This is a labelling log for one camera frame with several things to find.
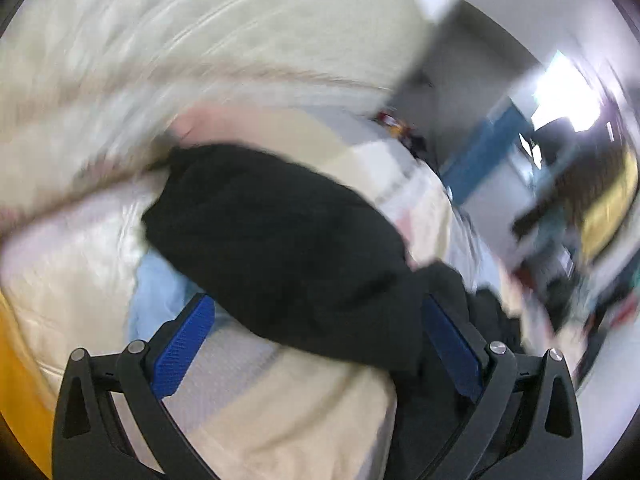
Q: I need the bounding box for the black puffer jacket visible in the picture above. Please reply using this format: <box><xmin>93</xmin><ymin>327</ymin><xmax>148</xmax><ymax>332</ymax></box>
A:
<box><xmin>141</xmin><ymin>144</ymin><xmax>526</xmax><ymax>480</ymax></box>

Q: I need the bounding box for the cream quilted pillow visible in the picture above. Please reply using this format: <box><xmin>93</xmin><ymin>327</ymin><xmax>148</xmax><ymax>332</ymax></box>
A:
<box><xmin>0</xmin><ymin>185</ymin><xmax>168</xmax><ymax>406</ymax></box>

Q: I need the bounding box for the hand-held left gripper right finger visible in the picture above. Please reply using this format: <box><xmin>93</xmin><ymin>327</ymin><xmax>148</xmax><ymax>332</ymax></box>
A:
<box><xmin>421</xmin><ymin>292</ymin><xmax>585</xmax><ymax>480</ymax></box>

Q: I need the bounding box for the patchwork bed blanket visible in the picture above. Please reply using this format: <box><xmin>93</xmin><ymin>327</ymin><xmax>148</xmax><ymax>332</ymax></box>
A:
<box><xmin>165</xmin><ymin>105</ymin><xmax>506</xmax><ymax>480</ymax></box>

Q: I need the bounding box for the blue curtain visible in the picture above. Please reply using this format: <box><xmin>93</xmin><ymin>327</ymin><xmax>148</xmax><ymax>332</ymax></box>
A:
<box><xmin>442</xmin><ymin>107</ymin><xmax>527</xmax><ymax>206</ymax></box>

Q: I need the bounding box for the light blue cloth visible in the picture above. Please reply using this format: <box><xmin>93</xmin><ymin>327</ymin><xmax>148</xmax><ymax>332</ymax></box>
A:
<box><xmin>127</xmin><ymin>252</ymin><xmax>201</xmax><ymax>348</ymax></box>

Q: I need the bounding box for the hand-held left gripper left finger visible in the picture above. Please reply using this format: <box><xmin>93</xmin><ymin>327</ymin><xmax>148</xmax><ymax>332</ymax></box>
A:
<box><xmin>52</xmin><ymin>292</ymin><xmax>216</xmax><ymax>480</ymax></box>

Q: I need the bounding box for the yellow printed pillow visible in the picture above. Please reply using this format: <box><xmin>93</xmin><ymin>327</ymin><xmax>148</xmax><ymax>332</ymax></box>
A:
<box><xmin>0</xmin><ymin>290</ymin><xmax>56</xmax><ymax>478</ymax></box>

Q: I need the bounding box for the cream quilted headboard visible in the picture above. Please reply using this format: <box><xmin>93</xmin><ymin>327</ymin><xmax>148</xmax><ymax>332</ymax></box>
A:
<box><xmin>0</xmin><ymin>0</ymin><xmax>436</xmax><ymax>221</ymax></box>

